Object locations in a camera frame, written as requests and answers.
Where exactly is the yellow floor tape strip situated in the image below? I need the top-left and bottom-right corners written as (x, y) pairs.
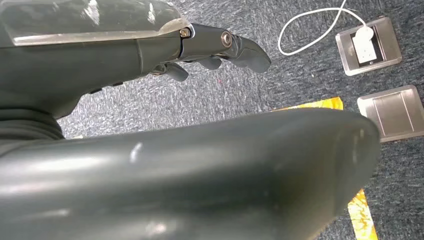
top-left (347, 188), bottom-right (380, 240)
top-left (271, 96), bottom-right (345, 113)

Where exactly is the closed metal floor socket box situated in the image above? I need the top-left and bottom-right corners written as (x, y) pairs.
top-left (357, 84), bottom-right (424, 144)

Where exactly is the white power plug adapter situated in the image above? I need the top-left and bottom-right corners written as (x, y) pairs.
top-left (351, 25), bottom-right (379, 65)

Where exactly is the open metal floor socket box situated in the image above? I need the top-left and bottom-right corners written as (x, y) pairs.
top-left (335, 15), bottom-right (403, 77)

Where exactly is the white power cable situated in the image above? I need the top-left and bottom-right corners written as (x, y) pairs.
top-left (277, 0), bottom-right (368, 57)

